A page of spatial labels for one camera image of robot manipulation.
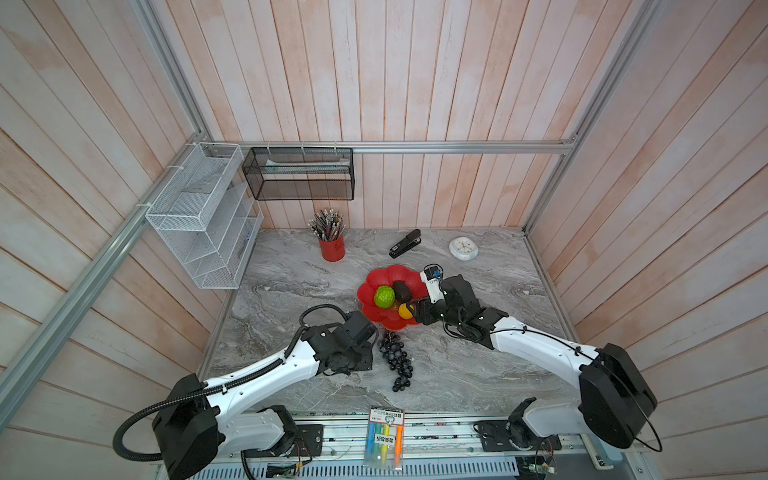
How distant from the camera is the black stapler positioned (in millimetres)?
1129

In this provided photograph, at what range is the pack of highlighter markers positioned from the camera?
72cm

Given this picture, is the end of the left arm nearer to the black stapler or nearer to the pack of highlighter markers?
the pack of highlighter markers
